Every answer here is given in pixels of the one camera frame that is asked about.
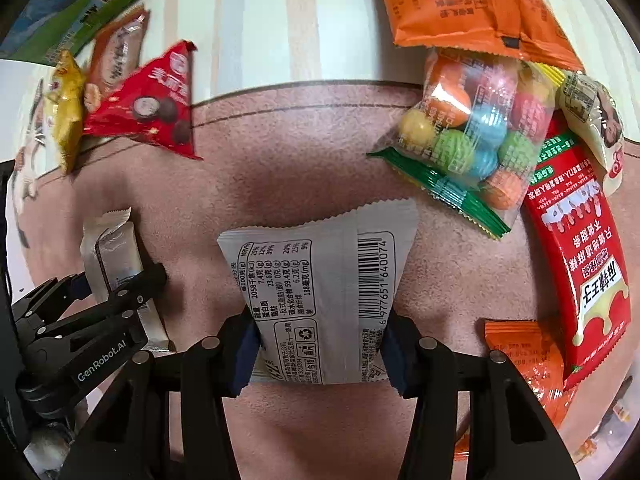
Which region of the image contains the white barcode snack packet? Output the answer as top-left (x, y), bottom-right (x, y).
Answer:
top-left (216, 198), bottom-right (420, 393)

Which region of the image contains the clear bag of coloured balls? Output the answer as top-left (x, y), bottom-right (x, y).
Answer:
top-left (366, 47), bottom-right (558, 238)

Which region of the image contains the yellow snack packet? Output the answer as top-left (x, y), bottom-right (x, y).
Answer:
top-left (44, 50), bottom-right (88, 176)

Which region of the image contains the silver snack bar packet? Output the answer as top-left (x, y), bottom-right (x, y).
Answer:
top-left (80, 207), bottom-right (171, 353)

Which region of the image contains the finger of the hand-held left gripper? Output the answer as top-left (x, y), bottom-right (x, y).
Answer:
top-left (9, 271), bottom-right (95, 333)
top-left (34, 261), bottom-right (169, 347)

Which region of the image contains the colourful printed packaging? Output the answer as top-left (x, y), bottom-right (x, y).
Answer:
top-left (565, 377), bottom-right (637, 466)

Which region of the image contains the white plastic bag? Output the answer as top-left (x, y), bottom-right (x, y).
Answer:
top-left (22, 420), bottom-right (76, 467)

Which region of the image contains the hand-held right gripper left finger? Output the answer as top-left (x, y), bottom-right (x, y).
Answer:
top-left (60, 307), bottom-right (262, 480)

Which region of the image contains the small orange snack packet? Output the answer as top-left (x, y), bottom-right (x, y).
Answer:
top-left (452, 319), bottom-right (576, 458)

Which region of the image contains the red triangular snack packet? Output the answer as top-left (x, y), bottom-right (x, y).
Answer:
top-left (82, 40), bottom-right (203, 161)

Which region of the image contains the large orange snack packet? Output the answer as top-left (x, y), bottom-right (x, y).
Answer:
top-left (365, 0), bottom-right (586, 73)

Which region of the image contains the blue green milk carton box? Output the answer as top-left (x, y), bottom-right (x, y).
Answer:
top-left (0, 0), bottom-right (181, 66)

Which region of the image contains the cream egg packet with face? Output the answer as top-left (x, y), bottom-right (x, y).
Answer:
top-left (555, 70), bottom-right (626, 198)

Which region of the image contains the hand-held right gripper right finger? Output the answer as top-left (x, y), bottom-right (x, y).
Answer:
top-left (381, 306), bottom-right (582, 480)

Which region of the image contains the brown snack packet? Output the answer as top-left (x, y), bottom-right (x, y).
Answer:
top-left (85, 6), bottom-right (151, 98)

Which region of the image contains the large red snack packet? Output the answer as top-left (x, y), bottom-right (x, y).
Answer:
top-left (522, 115), bottom-right (632, 391)

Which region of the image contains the striped pink table mat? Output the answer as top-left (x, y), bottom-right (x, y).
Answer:
top-left (7, 0), bottom-right (640, 480)

